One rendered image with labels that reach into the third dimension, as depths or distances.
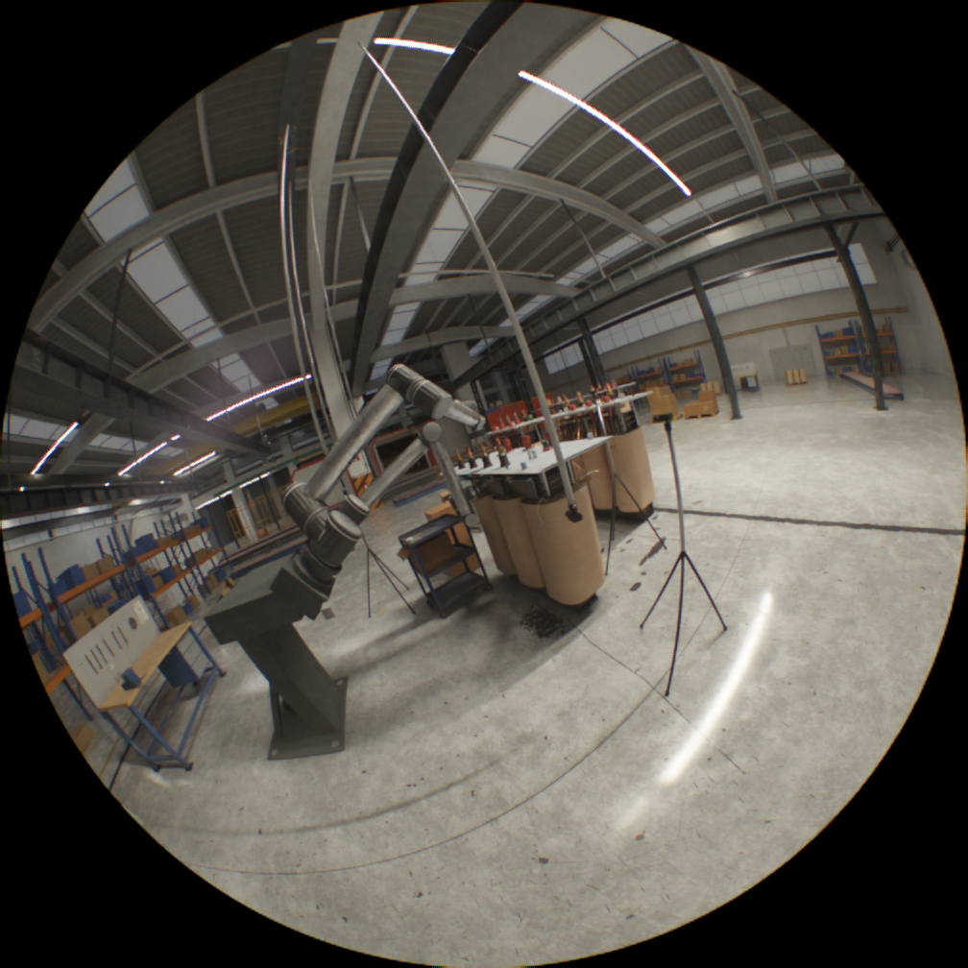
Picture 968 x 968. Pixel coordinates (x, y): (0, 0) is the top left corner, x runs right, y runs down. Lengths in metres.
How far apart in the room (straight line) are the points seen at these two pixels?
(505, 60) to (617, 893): 5.04
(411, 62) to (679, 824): 10.37
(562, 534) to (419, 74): 9.37
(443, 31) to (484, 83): 5.42
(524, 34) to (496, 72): 0.52
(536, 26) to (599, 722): 4.93
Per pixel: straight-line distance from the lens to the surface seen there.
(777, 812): 1.85
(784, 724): 1.99
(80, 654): 4.14
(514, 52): 3.44
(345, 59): 6.80
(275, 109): 8.79
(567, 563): 2.13
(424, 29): 8.64
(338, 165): 9.21
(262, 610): 1.74
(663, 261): 9.85
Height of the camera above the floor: 1.69
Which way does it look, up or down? 11 degrees down
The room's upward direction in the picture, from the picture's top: 19 degrees counter-clockwise
